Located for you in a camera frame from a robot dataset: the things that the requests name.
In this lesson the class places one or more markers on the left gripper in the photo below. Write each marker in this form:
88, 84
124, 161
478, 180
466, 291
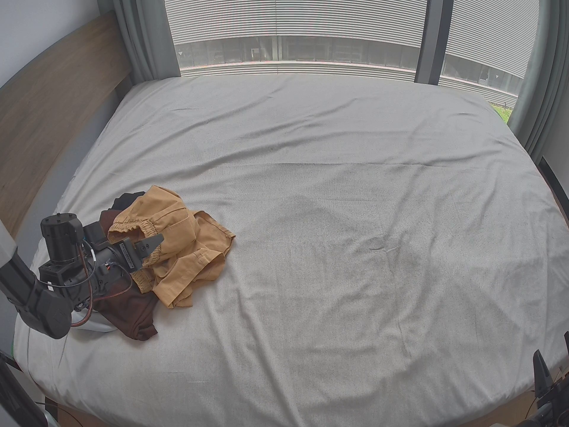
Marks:
122, 258

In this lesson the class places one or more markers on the grey-green curtain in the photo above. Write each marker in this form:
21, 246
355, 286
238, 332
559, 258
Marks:
142, 38
546, 82

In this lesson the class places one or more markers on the window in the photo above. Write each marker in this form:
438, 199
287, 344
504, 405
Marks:
311, 16

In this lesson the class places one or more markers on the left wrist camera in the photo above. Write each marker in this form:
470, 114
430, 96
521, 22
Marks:
95, 234

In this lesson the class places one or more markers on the mustard yellow shorts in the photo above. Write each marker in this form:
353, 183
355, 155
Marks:
191, 256

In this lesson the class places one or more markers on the black garment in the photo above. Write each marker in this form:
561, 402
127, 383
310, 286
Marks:
124, 200

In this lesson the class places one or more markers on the brown garment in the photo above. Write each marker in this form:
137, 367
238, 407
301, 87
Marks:
133, 309

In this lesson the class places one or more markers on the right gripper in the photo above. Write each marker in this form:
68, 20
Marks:
555, 405

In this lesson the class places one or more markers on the bed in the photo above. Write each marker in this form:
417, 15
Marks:
311, 194

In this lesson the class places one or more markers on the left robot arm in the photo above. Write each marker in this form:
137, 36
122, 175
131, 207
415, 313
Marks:
44, 305

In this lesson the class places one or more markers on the white garment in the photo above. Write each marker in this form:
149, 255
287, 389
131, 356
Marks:
95, 326

